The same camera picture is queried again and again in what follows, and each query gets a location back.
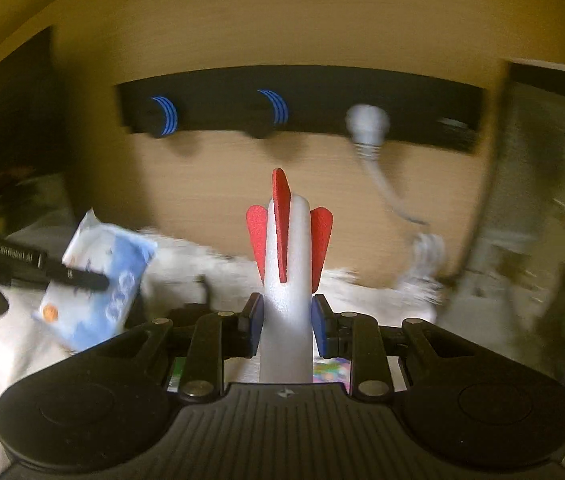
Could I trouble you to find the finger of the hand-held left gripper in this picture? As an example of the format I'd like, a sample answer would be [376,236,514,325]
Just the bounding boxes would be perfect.
[37,255,111,292]

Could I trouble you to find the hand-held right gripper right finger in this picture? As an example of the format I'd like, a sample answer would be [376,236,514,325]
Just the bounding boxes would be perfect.
[311,293,444,397]

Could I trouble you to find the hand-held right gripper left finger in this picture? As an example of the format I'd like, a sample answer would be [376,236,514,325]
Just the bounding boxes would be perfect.
[132,293,265,399]

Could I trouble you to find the blue white tissue packet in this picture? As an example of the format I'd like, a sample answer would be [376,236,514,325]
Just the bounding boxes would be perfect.
[31,208,159,354]

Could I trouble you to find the white foam rocket red fins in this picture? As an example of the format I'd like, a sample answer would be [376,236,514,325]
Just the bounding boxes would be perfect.
[246,167,335,385]

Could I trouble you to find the colourful printed packet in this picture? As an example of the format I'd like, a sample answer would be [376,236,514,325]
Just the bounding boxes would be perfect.
[314,357,352,387]

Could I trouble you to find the white fluffy blanket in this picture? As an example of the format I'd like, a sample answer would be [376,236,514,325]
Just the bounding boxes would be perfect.
[0,222,445,480]

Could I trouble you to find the dark cabinet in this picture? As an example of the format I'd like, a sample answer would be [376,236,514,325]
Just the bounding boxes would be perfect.
[0,24,79,243]

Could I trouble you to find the black power strip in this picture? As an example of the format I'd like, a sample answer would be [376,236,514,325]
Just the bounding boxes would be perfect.
[114,64,486,157]

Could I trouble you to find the grey side panel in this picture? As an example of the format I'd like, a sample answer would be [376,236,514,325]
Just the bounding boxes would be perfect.
[435,59,565,413]

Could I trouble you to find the grey plug with cable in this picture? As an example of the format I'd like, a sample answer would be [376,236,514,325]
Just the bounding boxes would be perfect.
[344,103,447,283]

